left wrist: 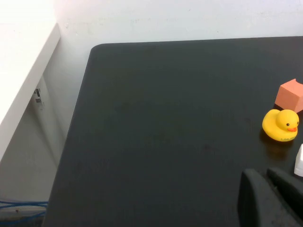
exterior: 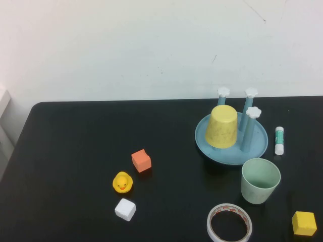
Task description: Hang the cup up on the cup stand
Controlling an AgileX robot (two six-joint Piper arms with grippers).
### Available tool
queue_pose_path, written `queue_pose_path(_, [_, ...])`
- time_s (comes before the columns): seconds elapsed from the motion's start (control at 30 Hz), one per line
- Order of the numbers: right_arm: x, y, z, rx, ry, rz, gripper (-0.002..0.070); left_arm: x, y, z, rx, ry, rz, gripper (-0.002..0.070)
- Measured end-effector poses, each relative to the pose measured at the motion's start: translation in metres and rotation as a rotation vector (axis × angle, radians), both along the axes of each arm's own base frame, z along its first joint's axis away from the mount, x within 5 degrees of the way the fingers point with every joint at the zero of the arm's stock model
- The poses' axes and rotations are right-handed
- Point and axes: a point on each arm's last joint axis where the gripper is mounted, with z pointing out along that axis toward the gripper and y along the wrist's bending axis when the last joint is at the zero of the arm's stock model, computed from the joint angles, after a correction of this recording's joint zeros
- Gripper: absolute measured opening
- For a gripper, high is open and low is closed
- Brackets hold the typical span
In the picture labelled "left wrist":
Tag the white foam cube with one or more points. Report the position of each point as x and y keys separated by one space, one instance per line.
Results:
x=299 y=163

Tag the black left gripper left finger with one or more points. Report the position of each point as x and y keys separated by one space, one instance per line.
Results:
x=255 y=203

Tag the orange foam cube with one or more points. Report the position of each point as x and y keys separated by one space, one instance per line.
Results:
x=287 y=97

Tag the gray metal bracket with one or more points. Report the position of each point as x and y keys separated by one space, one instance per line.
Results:
x=38 y=98

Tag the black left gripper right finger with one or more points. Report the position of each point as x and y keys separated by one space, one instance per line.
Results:
x=288 y=186

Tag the white side table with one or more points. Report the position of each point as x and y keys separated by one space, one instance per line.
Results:
x=21 y=71

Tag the yellow rubber duck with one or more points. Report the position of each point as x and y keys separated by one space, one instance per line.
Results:
x=277 y=126

